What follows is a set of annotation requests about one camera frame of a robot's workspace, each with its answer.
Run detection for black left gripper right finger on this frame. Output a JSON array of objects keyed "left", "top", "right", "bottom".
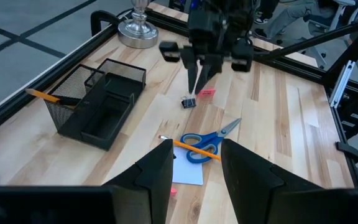
[{"left": 221, "top": 139, "right": 328, "bottom": 224}]

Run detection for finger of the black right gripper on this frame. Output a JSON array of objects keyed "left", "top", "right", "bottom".
[
  {"left": 194, "top": 54, "right": 224, "bottom": 95},
  {"left": 180, "top": 45, "right": 200, "bottom": 95}
]

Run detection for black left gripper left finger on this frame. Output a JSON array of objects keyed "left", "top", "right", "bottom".
[{"left": 103, "top": 139, "right": 175, "bottom": 224}]

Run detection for pink printed eraser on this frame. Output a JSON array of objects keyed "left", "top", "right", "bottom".
[{"left": 196, "top": 88, "right": 216, "bottom": 97}]

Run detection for black binder clip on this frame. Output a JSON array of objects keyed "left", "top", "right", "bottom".
[{"left": 181, "top": 95, "right": 197, "bottom": 109}]

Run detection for white sticky note pad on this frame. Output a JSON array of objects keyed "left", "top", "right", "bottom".
[{"left": 172, "top": 146, "right": 204, "bottom": 186}]

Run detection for yellow pencil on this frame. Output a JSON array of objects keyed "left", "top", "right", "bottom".
[
  {"left": 25, "top": 88, "right": 80, "bottom": 106},
  {"left": 158, "top": 134, "right": 222, "bottom": 162}
]

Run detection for blue-handled scissors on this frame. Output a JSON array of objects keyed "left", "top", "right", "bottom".
[{"left": 180, "top": 117, "right": 242, "bottom": 164}]

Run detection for black mesh desk organizer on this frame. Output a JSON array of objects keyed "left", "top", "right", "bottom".
[{"left": 44, "top": 58, "right": 147, "bottom": 151}]

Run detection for grey office chair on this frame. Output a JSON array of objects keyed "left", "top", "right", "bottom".
[{"left": 303, "top": 0, "right": 358, "bottom": 34}]

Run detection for silver lamp with white shade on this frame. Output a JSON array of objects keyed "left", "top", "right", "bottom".
[{"left": 117, "top": 0, "right": 160, "bottom": 50}]

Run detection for person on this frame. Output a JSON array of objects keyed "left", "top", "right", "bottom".
[{"left": 253, "top": 0, "right": 332, "bottom": 40}]

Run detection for black curved clamp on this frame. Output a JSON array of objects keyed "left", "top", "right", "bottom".
[{"left": 90, "top": 10, "right": 121, "bottom": 37}]

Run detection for silver aluminium bar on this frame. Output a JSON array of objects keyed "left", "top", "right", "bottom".
[{"left": 329, "top": 60, "right": 356, "bottom": 109}]

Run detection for black aluminium table frame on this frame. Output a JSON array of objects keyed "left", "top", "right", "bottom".
[{"left": 0, "top": 7, "right": 358, "bottom": 189}]

